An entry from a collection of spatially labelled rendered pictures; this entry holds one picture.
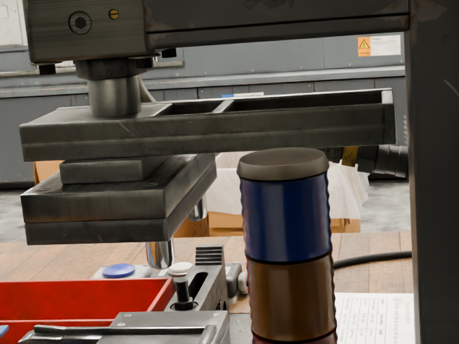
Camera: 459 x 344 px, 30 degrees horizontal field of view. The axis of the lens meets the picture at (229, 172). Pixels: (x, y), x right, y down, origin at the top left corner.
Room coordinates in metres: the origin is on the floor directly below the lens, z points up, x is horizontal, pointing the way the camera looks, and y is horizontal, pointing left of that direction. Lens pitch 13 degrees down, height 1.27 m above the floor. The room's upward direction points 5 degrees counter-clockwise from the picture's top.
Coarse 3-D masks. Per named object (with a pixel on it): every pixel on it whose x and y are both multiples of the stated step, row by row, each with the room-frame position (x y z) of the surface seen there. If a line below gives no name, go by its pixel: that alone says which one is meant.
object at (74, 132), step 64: (128, 64) 0.61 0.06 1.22; (64, 128) 0.59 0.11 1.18; (128, 128) 0.58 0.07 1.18; (192, 128) 0.57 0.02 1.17; (256, 128) 0.57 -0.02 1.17; (320, 128) 0.56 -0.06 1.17; (384, 128) 0.55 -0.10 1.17; (64, 192) 0.56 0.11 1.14; (128, 192) 0.55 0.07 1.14; (192, 192) 0.62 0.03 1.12
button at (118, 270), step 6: (114, 264) 1.02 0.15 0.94; (120, 264) 1.02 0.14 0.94; (126, 264) 1.01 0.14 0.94; (102, 270) 1.00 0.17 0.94; (108, 270) 1.00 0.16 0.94; (114, 270) 0.99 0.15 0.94; (120, 270) 0.99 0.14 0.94; (126, 270) 0.99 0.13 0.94; (132, 270) 0.99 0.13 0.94; (108, 276) 0.99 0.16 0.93; (114, 276) 0.98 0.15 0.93; (120, 276) 0.98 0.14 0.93
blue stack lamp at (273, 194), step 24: (240, 192) 0.35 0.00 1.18; (264, 192) 0.34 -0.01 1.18; (288, 192) 0.33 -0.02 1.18; (312, 192) 0.34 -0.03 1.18; (264, 216) 0.34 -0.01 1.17; (288, 216) 0.33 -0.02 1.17; (312, 216) 0.34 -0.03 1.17; (264, 240) 0.34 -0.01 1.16; (288, 240) 0.33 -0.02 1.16; (312, 240) 0.34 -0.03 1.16
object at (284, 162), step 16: (240, 160) 0.35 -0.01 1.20; (256, 160) 0.34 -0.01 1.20; (272, 160) 0.34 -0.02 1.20; (288, 160) 0.34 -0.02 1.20; (304, 160) 0.34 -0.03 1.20; (320, 160) 0.34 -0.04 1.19; (240, 176) 0.34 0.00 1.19; (256, 176) 0.34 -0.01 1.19; (272, 176) 0.33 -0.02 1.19; (288, 176) 0.33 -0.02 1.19; (304, 176) 0.33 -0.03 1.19
